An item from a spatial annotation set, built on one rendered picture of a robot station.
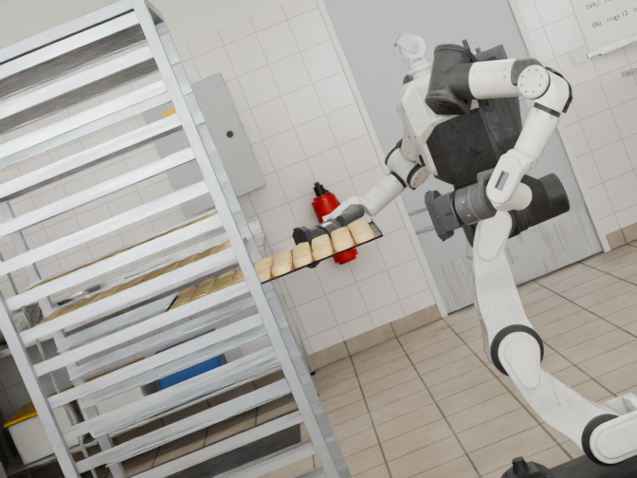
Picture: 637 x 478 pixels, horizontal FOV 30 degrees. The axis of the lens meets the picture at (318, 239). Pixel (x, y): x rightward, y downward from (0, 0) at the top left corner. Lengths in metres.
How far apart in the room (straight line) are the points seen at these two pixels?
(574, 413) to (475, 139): 0.79
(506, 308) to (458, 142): 0.47
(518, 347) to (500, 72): 0.76
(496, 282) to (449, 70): 0.60
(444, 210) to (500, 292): 0.43
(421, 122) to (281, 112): 4.05
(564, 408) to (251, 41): 4.27
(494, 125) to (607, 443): 0.90
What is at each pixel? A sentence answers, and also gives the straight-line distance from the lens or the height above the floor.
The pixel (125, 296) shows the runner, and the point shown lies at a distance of 3.03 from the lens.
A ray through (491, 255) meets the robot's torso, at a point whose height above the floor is 0.87.
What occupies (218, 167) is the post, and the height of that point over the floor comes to 1.35.
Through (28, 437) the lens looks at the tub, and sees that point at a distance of 6.79.
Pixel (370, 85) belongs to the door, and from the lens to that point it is 7.15.
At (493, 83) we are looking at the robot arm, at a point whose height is 1.29.
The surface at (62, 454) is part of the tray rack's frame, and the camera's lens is 3.10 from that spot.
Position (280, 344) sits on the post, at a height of 0.89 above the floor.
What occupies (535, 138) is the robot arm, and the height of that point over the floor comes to 1.14.
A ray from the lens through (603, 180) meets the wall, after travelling 7.36.
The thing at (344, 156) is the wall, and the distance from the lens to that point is 7.10.
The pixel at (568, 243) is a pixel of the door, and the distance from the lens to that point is 7.36.
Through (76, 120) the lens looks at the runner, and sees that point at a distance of 3.02.
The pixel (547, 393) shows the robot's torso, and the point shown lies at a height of 0.47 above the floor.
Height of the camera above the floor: 1.36
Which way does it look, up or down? 5 degrees down
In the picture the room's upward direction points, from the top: 22 degrees counter-clockwise
